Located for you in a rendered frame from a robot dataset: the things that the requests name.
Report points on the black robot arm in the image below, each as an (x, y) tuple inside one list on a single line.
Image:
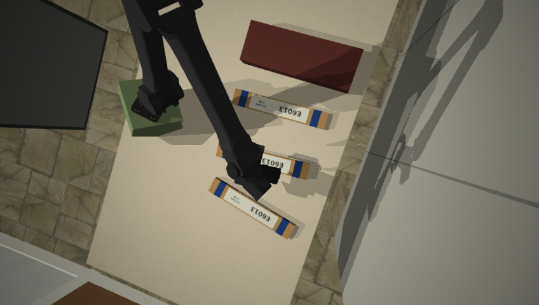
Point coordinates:
[(180, 29)]

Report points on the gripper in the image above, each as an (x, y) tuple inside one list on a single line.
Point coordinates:
[(262, 150)]

